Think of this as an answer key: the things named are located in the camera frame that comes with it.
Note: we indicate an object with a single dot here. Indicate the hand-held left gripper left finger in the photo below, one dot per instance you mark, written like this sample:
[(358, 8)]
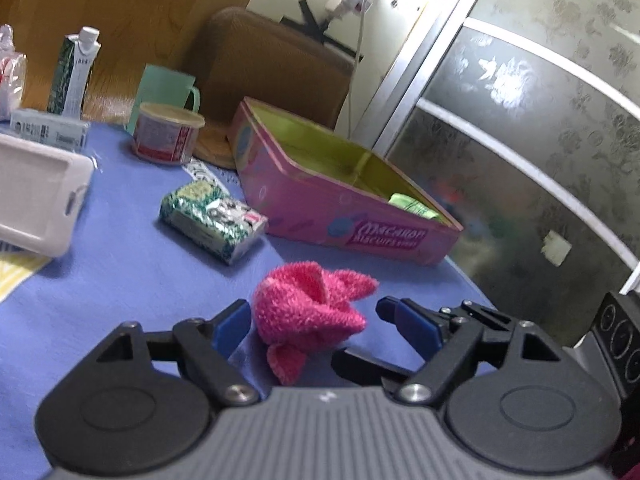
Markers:
[(231, 324)]

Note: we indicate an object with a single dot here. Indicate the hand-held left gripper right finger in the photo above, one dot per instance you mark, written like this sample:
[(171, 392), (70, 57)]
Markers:
[(416, 326)]

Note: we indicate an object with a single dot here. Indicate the pink fuzzy sock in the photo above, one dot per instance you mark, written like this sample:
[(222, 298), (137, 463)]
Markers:
[(307, 312)]

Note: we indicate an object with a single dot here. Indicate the green white tissue packet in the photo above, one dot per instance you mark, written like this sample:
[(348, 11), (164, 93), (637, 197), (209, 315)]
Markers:
[(212, 217)]

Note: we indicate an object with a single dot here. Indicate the pink tin box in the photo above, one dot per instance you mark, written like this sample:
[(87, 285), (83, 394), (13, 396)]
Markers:
[(325, 200)]

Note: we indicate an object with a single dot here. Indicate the white sticker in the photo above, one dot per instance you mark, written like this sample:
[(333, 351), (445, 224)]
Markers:
[(556, 247)]

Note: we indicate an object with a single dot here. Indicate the blue tablecloth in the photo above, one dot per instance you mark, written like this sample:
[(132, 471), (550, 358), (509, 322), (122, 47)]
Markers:
[(125, 285)]

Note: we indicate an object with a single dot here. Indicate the light green cloth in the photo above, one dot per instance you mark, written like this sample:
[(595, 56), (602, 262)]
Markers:
[(412, 206)]

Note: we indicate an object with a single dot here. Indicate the white printed sachet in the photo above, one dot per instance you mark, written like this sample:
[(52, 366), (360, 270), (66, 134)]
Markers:
[(202, 172)]

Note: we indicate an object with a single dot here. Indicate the round wooden coaster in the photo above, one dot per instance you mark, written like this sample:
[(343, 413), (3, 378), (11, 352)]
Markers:
[(215, 147)]

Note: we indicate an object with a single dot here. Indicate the small can with red label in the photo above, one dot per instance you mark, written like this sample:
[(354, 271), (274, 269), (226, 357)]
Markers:
[(165, 135)]

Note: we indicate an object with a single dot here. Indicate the frosted glass sliding door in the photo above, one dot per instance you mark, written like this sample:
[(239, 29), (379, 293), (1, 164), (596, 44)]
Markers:
[(520, 125)]

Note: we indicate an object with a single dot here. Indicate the white tissue pack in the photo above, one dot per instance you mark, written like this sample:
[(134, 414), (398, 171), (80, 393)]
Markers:
[(35, 195)]

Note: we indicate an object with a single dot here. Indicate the green plastic mug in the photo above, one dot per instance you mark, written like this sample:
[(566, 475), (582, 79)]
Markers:
[(160, 85)]

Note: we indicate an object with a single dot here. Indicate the brown wooden chair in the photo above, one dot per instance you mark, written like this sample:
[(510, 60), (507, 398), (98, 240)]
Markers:
[(270, 60)]

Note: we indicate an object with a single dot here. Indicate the small printed flat box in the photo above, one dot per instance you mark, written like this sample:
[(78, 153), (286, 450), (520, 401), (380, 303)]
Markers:
[(47, 127)]

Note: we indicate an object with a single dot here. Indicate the green white drink carton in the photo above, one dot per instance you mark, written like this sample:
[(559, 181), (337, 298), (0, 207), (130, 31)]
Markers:
[(75, 75)]

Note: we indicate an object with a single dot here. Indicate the wooden door panel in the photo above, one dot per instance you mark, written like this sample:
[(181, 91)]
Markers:
[(140, 15)]

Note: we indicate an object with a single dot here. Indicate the bagged plastic cups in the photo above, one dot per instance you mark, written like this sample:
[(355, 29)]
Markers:
[(10, 80)]

